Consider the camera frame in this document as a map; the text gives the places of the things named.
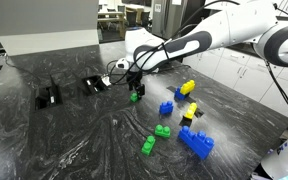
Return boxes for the yellow three-stud block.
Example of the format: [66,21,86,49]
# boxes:
[184,103,197,119]

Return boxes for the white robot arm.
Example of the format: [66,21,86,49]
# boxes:
[115,0,288,89]

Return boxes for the blue block under yellow block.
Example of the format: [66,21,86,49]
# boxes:
[174,87,189,100]

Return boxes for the small green block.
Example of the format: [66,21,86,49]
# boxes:
[130,93,139,102]

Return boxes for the white cabinets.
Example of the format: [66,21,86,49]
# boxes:
[183,48,288,117]

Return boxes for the counter outlet recess left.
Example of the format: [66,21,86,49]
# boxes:
[34,85,62,110]

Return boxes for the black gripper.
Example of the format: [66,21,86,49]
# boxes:
[127,71,145,97]

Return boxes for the black tape patch far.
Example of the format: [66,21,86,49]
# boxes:
[168,86,195,103]

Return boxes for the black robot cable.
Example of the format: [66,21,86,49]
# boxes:
[263,59,288,128]

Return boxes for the yellow block on blue block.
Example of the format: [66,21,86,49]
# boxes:
[180,80,195,95]

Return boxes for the large blue stepped block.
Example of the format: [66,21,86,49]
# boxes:
[178,126,215,160]

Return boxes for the small blue block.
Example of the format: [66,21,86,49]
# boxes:
[159,101,173,114]

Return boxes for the green block front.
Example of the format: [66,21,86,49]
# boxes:
[141,135,155,155]

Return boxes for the green two-stud block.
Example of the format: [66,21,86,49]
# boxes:
[155,125,171,138]

